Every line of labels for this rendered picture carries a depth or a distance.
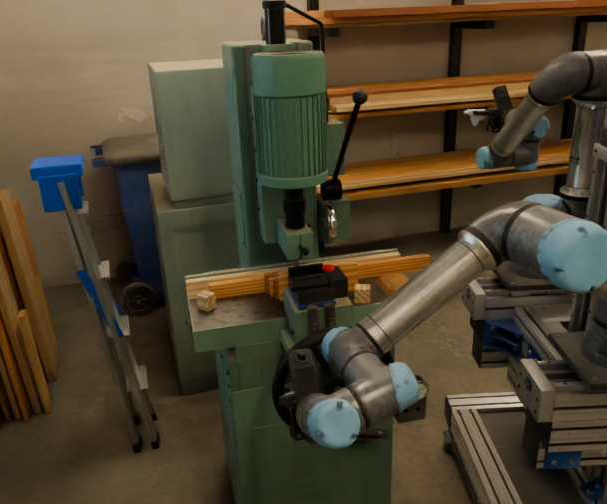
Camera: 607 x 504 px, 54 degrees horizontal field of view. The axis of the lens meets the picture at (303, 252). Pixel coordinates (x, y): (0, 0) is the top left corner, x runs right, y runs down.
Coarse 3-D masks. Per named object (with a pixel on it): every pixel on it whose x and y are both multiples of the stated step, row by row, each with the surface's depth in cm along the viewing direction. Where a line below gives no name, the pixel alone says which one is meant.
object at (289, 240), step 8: (280, 224) 157; (280, 232) 157; (288, 232) 151; (296, 232) 151; (304, 232) 151; (312, 232) 151; (280, 240) 159; (288, 240) 150; (296, 240) 150; (304, 240) 151; (312, 240) 152; (288, 248) 151; (296, 248) 151; (312, 248) 152; (288, 256) 152; (296, 256) 152; (304, 256) 153; (312, 256) 153
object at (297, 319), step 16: (288, 288) 146; (288, 304) 141; (336, 304) 137; (352, 304) 137; (288, 320) 144; (304, 320) 135; (320, 320) 136; (336, 320) 137; (352, 320) 138; (304, 336) 137
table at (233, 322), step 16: (192, 304) 153; (224, 304) 152; (240, 304) 152; (256, 304) 152; (272, 304) 151; (368, 304) 149; (192, 320) 145; (208, 320) 145; (224, 320) 144; (240, 320) 144; (256, 320) 144; (272, 320) 144; (208, 336) 141; (224, 336) 142; (240, 336) 143; (256, 336) 145; (272, 336) 146; (288, 336) 142
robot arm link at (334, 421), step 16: (320, 400) 95; (336, 400) 91; (352, 400) 93; (304, 416) 97; (320, 416) 90; (336, 416) 90; (352, 416) 91; (320, 432) 90; (336, 432) 90; (352, 432) 90; (336, 448) 90
